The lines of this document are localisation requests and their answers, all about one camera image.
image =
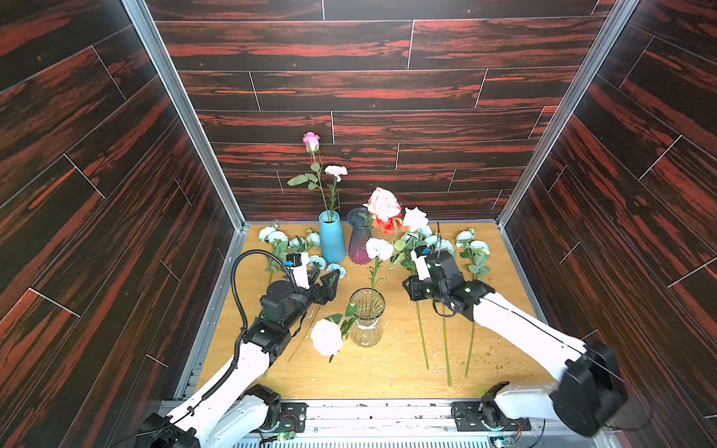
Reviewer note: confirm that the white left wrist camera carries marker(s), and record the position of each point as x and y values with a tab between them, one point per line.
298	263

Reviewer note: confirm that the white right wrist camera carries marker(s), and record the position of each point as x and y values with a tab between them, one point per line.
419	258

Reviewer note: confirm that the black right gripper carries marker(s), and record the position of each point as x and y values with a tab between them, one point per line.
425	286

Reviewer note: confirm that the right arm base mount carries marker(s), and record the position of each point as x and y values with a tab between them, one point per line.
485	415

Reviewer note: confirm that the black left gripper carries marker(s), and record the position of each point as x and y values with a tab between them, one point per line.
326	294

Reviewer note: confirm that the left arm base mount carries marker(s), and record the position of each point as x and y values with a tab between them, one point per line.
281	416

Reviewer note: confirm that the light pink rose stem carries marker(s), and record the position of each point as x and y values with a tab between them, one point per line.
413	220

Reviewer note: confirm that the blue pink flower spray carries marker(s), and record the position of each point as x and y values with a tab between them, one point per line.
437	242

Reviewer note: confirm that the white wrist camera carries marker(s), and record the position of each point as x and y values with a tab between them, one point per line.
419	258
298	263

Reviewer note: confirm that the pink rose leafy stem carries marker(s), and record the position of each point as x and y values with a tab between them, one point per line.
383	205

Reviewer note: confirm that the teal ceramic vase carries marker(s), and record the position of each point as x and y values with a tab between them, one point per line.
332	240

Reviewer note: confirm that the clear ribbed glass vase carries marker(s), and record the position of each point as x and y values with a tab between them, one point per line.
370	306

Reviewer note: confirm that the small blue flower sprig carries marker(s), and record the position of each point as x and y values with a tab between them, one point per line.
282	245

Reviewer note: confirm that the red rose flower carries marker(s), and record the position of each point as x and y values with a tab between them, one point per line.
389	227

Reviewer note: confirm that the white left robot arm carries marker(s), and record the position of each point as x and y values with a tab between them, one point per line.
231	405

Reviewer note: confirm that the pink rose bud stem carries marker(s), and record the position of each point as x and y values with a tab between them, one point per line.
313	178

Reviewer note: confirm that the pink carnation flower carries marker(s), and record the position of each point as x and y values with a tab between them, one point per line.
336	172

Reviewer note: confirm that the tall white pink bouquet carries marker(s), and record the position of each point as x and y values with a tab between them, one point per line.
475	251

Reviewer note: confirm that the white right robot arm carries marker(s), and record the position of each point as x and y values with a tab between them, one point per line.
588	390

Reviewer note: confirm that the blue pink glass vase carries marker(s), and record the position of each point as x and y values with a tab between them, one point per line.
361	221

